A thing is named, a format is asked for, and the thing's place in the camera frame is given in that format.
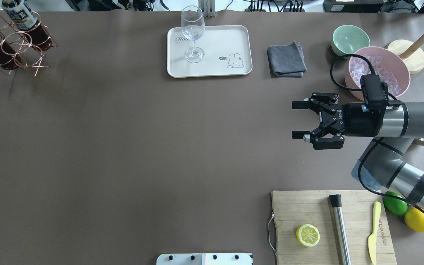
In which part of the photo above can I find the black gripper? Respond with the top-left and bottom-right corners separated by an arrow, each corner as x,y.
292,92 -> 384,150

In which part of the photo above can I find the oolong tea bottle white cap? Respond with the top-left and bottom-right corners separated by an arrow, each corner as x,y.
1,0 -> 53,52

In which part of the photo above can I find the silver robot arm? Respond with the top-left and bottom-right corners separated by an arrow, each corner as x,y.
292,93 -> 424,213

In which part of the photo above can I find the folded grey cloth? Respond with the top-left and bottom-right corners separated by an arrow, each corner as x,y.
267,41 -> 307,78

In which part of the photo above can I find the green ceramic bowl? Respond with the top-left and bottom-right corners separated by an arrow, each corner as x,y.
331,25 -> 371,56

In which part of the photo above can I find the pink bowl of ice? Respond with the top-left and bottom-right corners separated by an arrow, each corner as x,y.
345,46 -> 411,97

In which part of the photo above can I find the bamboo cutting board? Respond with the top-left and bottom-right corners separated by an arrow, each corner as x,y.
272,191 -> 382,265

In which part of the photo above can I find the half lemon slice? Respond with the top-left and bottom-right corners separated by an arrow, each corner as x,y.
296,224 -> 320,247

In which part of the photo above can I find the green lime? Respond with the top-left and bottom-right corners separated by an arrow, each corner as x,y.
382,196 -> 408,216

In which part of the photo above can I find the wooden glass drying stand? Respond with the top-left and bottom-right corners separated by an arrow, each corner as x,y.
386,33 -> 424,74

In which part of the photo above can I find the steel muddler black tip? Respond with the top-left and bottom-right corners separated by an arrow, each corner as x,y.
329,194 -> 352,265

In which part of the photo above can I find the cream rabbit serving tray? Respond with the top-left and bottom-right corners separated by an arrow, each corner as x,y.
167,25 -> 252,78

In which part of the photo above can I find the yellow plastic knife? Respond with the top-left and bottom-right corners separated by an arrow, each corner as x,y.
367,201 -> 382,265

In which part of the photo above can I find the lower yellow lemon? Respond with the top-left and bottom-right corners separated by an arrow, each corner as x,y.
404,208 -> 424,233

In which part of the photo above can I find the clear wine glass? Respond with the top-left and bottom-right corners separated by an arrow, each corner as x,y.
181,5 -> 205,63

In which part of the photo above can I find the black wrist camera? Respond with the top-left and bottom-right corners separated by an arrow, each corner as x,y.
360,74 -> 387,111

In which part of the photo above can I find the black camera cable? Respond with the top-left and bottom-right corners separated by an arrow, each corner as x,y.
330,54 -> 402,107

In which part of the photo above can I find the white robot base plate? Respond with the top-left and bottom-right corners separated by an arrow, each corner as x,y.
156,252 -> 254,265

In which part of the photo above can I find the copper wire bottle basket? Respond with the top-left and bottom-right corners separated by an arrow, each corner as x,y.
0,0 -> 57,76

